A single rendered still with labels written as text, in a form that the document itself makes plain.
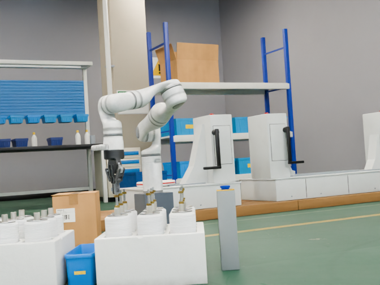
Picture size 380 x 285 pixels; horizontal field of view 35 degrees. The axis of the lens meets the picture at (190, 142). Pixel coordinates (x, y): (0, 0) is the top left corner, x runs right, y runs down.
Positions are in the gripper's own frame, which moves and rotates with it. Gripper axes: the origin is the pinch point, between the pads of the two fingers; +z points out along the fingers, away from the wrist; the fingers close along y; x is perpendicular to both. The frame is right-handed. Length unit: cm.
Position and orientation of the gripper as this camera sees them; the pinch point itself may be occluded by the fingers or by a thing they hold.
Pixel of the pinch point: (116, 188)
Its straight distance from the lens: 220.5
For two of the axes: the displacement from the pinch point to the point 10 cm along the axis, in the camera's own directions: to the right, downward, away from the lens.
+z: 0.6, 10.0, -0.4
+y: -5.2, 0.6, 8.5
